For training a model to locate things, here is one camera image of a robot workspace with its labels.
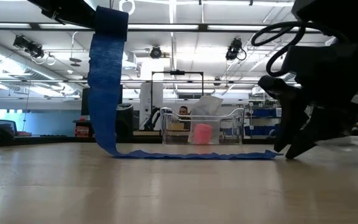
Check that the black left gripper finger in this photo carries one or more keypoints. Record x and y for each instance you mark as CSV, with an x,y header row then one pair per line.
x,y
76,14

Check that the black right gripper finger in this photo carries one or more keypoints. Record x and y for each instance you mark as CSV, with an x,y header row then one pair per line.
x,y
291,105
319,127

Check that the blue elastic bandage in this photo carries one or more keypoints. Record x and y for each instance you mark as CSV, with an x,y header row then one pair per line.
x,y
104,81

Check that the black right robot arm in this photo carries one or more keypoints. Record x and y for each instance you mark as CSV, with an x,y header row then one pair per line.
x,y
337,18

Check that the pink bandage roll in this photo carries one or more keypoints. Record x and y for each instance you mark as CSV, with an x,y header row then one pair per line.
x,y
202,134

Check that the shelf with blue bins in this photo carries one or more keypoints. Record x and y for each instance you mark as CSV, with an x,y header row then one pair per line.
x,y
259,112

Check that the clear plastic bin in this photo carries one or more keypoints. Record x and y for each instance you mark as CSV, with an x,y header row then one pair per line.
x,y
228,127

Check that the clear plastic zip bag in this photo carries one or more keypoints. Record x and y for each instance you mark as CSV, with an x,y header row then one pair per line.
x,y
207,105

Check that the white column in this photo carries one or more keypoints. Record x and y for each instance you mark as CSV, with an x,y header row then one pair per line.
x,y
145,93

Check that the person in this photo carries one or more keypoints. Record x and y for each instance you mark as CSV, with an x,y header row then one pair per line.
x,y
183,110

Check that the cardboard box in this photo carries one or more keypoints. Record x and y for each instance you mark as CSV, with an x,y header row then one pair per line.
x,y
176,126

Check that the red storage box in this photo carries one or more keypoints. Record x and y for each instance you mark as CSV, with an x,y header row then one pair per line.
x,y
82,131

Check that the black rig-mounted camera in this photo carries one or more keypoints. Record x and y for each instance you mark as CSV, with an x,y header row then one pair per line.
x,y
233,51
155,52
30,46

